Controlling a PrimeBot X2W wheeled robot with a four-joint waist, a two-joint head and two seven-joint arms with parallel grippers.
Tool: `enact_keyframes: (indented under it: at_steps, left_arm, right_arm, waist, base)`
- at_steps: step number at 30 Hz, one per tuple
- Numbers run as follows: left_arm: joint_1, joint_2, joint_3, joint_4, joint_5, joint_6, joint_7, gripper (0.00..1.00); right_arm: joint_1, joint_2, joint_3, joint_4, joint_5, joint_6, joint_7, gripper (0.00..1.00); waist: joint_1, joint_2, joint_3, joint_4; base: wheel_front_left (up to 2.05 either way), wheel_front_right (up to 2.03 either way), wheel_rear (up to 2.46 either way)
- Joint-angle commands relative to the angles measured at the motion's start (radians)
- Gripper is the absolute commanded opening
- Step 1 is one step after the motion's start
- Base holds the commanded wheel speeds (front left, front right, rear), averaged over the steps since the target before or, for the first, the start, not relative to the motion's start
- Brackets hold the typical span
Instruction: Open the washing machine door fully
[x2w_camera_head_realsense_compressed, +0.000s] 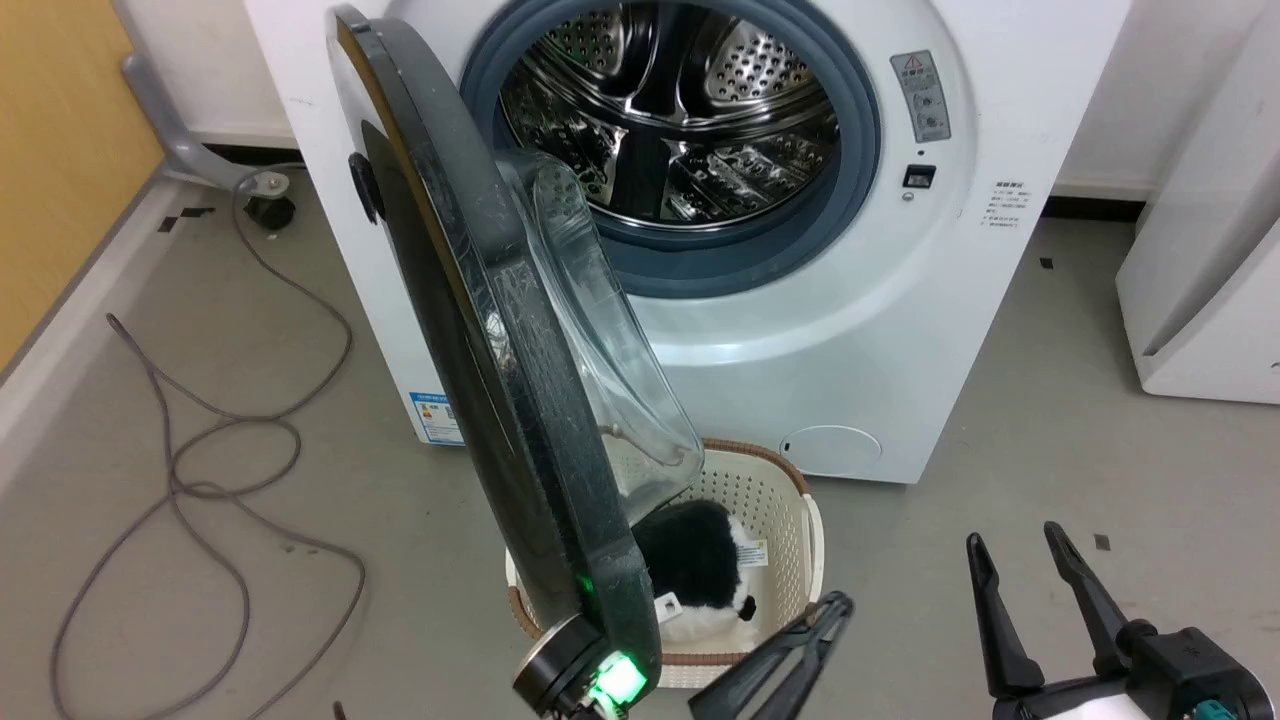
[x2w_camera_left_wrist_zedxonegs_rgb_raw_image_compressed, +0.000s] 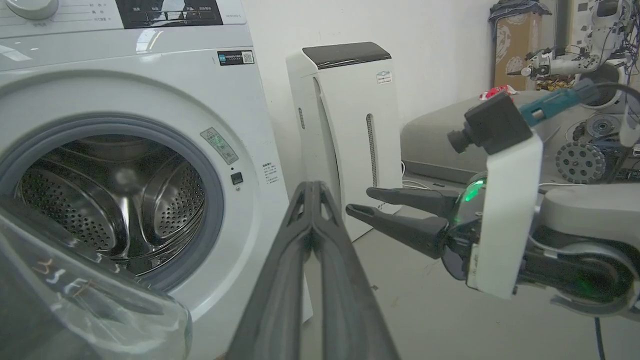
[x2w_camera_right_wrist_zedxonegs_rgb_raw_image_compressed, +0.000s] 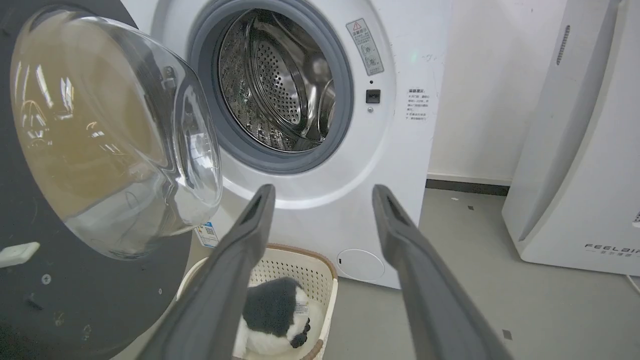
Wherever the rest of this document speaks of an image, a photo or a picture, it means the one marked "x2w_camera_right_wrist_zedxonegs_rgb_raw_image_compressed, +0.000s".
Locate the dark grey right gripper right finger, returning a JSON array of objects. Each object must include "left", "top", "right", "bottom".
[{"left": 372, "top": 184, "right": 515, "bottom": 360}]

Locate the white air purifier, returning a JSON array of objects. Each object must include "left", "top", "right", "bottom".
[{"left": 502, "top": 0, "right": 640, "bottom": 277}]

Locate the black and white plush toy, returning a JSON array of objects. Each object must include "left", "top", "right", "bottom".
[{"left": 233, "top": 277, "right": 312, "bottom": 357}]

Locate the white perforated laundry basket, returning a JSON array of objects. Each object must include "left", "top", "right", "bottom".
[{"left": 176, "top": 243, "right": 339, "bottom": 360}]

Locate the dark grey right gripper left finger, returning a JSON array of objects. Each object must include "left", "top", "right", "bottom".
[{"left": 136, "top": 184, "right": 277, "bottom": 360}]

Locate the black washing machine door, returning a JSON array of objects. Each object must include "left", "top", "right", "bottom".
[{"left": 0, "top": 0, "right": 224, "bottom": 360}]

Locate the white front-load washing machine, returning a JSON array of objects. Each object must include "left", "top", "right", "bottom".
[{"left": 120, "top": 0, "right": 453, "bottom": 290}]

